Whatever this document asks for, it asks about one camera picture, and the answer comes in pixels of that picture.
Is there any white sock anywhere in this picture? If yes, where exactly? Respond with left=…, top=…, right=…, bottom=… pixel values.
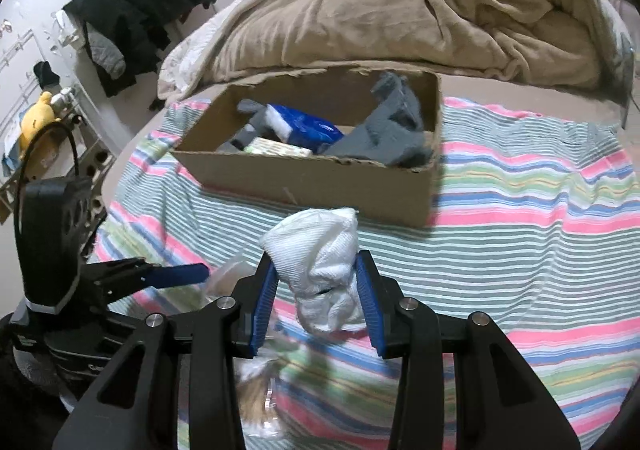
left=260, top=207, right=366, bottom=334

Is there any clear plastic snack bag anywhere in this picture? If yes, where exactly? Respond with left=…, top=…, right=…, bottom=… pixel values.
left=203, top=252, right=292, bottom=440

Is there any blue white tissue pack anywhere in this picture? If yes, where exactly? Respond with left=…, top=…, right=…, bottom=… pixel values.
left=265, top=105, right=343, bottom=153

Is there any grey dotted sock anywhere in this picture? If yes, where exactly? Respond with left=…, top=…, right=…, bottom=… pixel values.
left=216, top=98, right=279, bottom=152

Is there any green white small packet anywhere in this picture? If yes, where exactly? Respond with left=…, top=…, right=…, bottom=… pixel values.
left=243, top=137, right=312, bottom=158

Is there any cardboard box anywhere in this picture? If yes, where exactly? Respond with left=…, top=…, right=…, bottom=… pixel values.
left=172, top=67, right=442, bottom=228

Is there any grey sock in box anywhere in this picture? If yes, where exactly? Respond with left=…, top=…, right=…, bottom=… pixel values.
left=322, top=71, right=433, bottom=169

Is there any white metal shelf rack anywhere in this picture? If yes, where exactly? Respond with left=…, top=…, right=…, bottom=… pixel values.
left=1, top=12, right=116, bottom=228

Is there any white floral quilt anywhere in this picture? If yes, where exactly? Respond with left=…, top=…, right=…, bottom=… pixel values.
left=157, top=0, right=244, bottom=103

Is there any yellow plush toy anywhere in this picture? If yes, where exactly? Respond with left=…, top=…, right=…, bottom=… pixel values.
left=20, top=92, right=56, bottom=151

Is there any black clothes pile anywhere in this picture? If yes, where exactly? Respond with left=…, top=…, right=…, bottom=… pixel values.
left=63, top=0, right=217, bottom=97

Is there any beige bed sheet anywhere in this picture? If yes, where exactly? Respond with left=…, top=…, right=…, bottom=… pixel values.
left=102, top=74, right=626, bottom=207

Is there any beige fleece blanket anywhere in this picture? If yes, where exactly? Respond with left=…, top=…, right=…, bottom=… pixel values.
left=192, top=0, right=620, bottom=93

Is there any black cable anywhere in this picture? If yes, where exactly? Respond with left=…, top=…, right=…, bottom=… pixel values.
left=13, top=119, right=82, bottom=251

